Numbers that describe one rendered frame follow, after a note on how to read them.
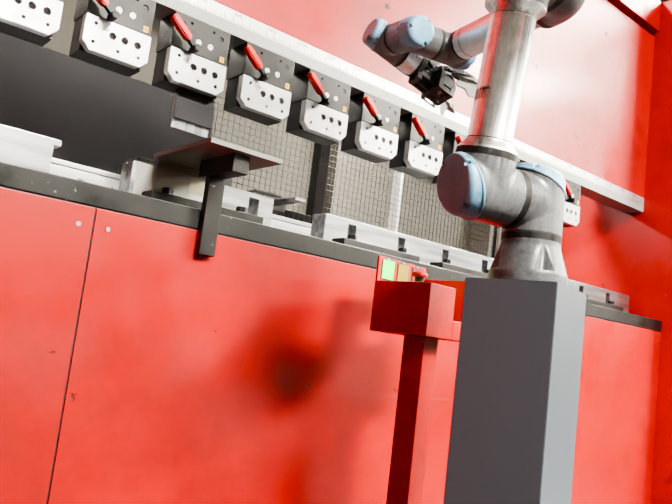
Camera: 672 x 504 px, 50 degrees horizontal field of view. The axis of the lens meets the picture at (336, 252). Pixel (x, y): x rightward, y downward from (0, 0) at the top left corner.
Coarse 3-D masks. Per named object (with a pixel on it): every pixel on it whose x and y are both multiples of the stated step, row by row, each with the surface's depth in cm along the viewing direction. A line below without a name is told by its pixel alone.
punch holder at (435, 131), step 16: (400, 128) 220; (432, 128) 223; (400, 144) 219; (416, 144) 217; (432, 144) 222; (400, 160) 218; (416, 160) 217; (432, 160) 222; (416, 176) 227; (432, 176) 225
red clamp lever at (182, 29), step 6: (174, 18) 162; (180, 18) 163; (174, 24) 163; (180, 24) 163; (180, 30) 164; (186, 30) 164; (186, 36) 164; (192, 42) 165; (192, 48) 166; (198, 48) 165
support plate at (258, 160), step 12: (192, 144) 151; (204, 144) 147; (216, 144) 146; (228, 144) 147; (156, 156) 163; (168, 156) 161; (180, 156) 160; (192, 156) 159; (204, 156) 157; (216, 156) 156; (252, 156) 152; (264, 156) 153; (192, 168) 171; (252, 168) 163
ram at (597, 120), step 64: (256, 0) 181; (320, 0) 195; (384, 0) 211; (448, 0) 229; (320, 64) 194; (384, 64) 210; (576, 64) 277; (640, 64) 310; (448, 128) 228; (576, 128) 276; (640, 128) 309; (640, 192) 307
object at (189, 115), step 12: (180, 96) 170; (192, 96) 172; (180, 108) 170; (192, 108) 172; (204, 108) 174; (180, 120) 171; (192, 120) 172; (204, 120) 174; (192, 132) 173; (204, 132) 175
